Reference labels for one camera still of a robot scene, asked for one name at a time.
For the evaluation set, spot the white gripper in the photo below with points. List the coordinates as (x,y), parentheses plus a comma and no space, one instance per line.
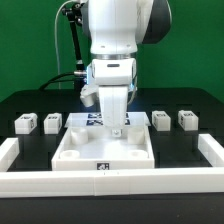
(113,78)

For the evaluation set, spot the white square table top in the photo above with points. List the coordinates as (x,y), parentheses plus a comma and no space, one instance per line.
(95,148)

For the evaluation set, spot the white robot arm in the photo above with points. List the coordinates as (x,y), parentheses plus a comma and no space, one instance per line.
(116,28)

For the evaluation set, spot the white marker sheet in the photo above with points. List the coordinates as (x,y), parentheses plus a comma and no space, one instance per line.
(95,119)

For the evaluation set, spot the white U-shaped fence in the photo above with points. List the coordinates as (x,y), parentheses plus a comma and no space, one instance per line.
(99,183)

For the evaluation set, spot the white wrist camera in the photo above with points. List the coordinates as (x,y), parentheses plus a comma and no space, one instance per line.
(89,94)

